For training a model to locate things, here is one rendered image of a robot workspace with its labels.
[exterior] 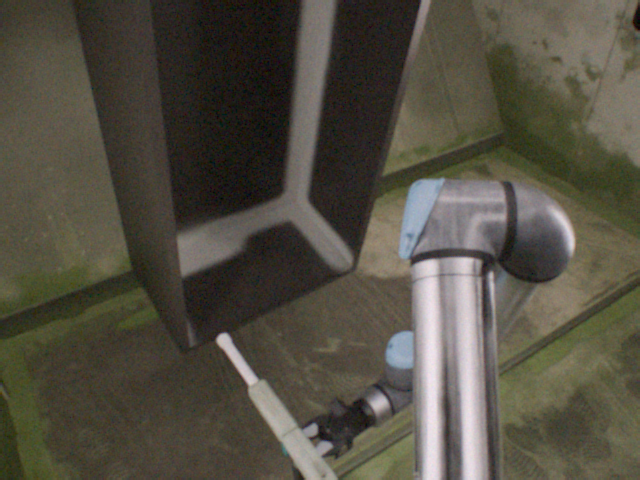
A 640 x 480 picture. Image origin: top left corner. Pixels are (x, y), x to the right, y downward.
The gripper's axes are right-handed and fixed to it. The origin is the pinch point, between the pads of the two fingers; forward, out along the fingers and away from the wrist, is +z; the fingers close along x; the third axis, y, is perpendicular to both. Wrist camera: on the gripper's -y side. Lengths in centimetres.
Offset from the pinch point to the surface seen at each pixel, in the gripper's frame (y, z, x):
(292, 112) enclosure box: -37, -48, 71
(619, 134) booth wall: 15, -212, 46
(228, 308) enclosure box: 5, -10, 51
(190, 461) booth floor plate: 47, 16, 38
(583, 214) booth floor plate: 53, -198, 42
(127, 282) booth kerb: 44, 4, 119
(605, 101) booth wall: 3, -213, 59
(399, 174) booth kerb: 44, -138, 112
